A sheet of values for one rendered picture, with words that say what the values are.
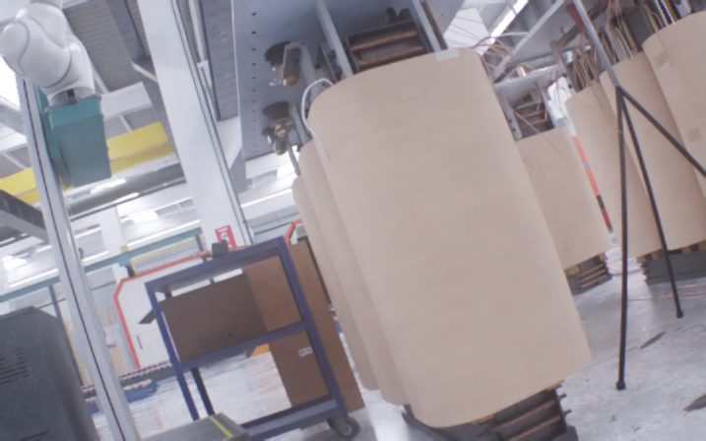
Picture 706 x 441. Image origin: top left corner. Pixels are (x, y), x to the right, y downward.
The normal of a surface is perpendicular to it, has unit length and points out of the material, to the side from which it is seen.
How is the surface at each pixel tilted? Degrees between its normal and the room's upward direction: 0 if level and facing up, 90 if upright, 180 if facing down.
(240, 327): 90
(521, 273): 90
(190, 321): 90
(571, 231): 90
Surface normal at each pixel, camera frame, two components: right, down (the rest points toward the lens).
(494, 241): 0.14, -0.18
